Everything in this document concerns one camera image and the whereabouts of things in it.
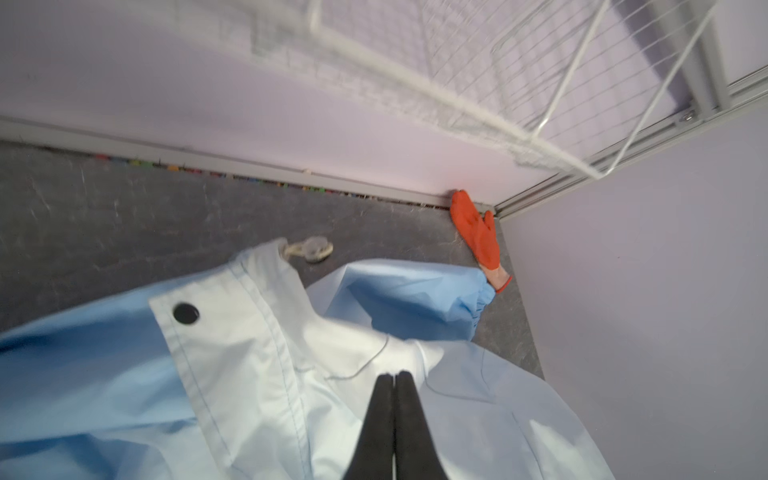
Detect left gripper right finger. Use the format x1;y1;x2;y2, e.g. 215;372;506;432
394;371;448;480

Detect white wire shelf basket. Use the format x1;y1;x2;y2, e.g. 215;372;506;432
169;1;715;179

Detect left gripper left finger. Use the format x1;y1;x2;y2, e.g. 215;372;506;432
343;374;395;480

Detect light blue jacket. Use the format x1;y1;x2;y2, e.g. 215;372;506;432
1;239;612;479

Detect orange red glove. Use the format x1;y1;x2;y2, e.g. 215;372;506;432
449;190;511;293

